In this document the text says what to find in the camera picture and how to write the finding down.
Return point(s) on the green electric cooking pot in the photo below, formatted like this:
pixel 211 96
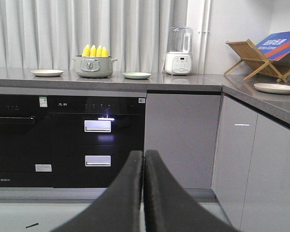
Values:
pixel 93 67

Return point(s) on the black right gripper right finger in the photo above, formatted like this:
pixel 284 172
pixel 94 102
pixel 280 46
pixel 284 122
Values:
pixel 168 207

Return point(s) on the beige plate left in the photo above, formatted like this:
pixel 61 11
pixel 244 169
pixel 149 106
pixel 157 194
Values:
pixel 47 73

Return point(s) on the green plate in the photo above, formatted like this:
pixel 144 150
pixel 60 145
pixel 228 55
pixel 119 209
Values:
pixel 136 75

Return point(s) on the beige plate right counter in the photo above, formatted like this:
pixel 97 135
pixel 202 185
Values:
pixel 272 88

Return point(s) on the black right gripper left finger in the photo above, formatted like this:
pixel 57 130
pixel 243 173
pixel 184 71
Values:
pixel 118 208

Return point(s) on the grey cabinet door right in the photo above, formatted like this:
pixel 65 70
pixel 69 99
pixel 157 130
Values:
pixel 235 139

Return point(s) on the black drawer sterilizer cabinet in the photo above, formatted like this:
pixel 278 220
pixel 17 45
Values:
pixel 92 137

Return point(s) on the grey cabinet door middle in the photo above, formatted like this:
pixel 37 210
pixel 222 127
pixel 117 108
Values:
pixel 183 129

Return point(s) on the yellow corn cob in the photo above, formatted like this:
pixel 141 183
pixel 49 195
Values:
pixel 93 51
pixel 104 52
pixel 99 51
pixel 86 51

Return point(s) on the black built-in dishwasher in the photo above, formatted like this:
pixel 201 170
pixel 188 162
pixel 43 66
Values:
pixel 25 149

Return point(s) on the grey curtain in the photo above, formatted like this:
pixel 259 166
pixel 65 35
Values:
pixel 46 34

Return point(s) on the grey cabinet door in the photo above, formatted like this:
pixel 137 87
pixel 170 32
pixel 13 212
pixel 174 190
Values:
pixel 183 129
pixel 235 139

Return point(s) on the white wall pipe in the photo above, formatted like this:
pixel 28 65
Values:
pixel 203 35

